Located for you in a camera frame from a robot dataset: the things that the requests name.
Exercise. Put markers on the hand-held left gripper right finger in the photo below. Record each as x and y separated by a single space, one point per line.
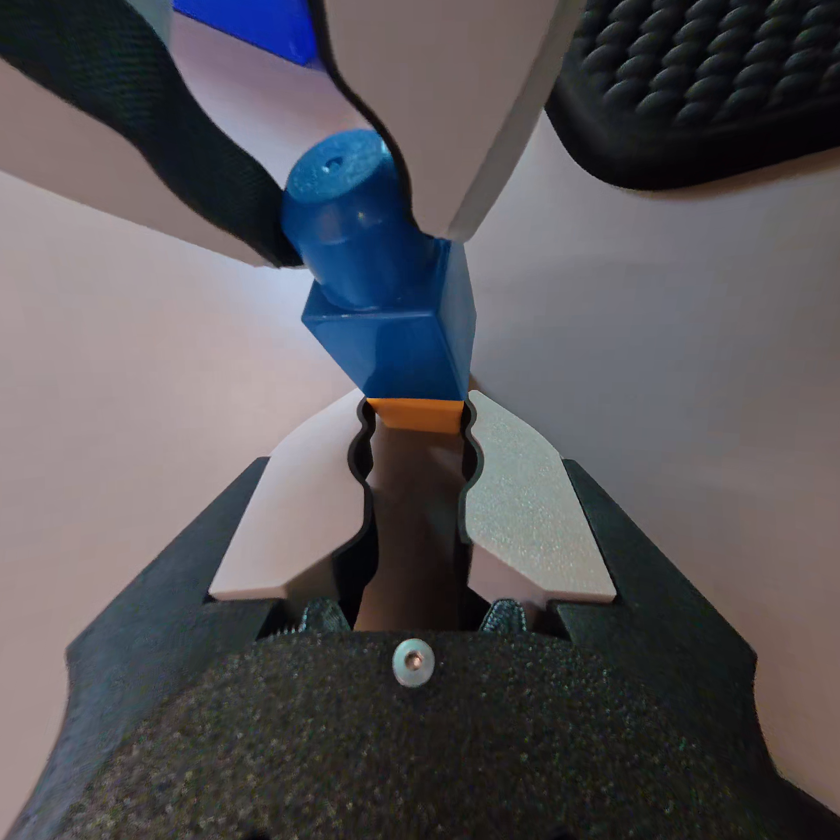
538 525

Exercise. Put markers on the blue mega block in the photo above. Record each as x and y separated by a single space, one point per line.
394 348

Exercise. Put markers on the blue plastic bin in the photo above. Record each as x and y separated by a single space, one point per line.
262 26

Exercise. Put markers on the black textured pad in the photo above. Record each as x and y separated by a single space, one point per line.
689 98

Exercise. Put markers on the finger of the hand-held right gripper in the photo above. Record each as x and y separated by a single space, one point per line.
65 148
446 98

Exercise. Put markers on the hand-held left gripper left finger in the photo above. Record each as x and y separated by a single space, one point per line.
295 525

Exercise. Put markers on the yellow mega block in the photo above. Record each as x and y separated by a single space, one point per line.
417 413

